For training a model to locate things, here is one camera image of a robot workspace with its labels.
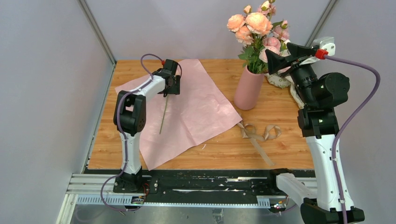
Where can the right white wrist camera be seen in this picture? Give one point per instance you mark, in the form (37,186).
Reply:
(326,43)

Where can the pink wrapping paper sheet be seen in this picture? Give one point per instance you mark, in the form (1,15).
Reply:
(199,126)

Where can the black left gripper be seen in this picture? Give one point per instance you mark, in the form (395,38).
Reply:
(175,89)

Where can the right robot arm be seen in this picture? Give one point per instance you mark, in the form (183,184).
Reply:
(331,203)

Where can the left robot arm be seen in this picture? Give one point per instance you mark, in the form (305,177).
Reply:
(130,117)

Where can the beige ribbon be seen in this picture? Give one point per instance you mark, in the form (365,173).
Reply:
(271,132)

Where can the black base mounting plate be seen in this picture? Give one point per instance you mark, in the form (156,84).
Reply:
(209,186)

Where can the aluminium rail frame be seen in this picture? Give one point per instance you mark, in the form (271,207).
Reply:
(90,199)

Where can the pink cylindrical vase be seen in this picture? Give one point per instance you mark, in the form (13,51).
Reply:
(248,89)

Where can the orange rose stem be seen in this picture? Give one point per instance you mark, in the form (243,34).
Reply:
(236,24)

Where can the crumpled green patterned cloth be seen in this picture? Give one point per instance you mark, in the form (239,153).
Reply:
(285,82)

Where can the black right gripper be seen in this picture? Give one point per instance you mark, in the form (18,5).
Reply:
(276,62)

